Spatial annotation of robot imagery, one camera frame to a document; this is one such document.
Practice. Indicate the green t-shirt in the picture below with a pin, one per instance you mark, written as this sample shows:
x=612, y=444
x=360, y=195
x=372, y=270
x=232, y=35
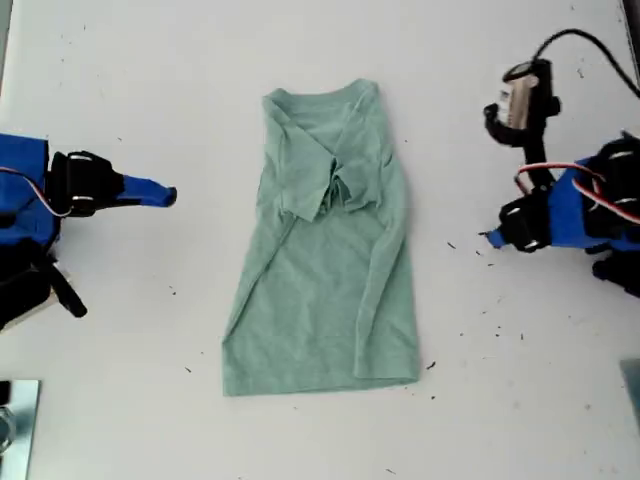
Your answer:
x=310, y=300

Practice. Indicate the black clamp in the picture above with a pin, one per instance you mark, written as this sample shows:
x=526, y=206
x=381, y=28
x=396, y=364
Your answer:
x=4, y=392

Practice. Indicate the black camera stalk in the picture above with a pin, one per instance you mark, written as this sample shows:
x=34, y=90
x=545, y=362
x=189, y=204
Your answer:
x=70, y=295
x=535, y=160

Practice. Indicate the silver black camera box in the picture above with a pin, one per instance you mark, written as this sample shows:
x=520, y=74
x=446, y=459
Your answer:
x=530, y=95

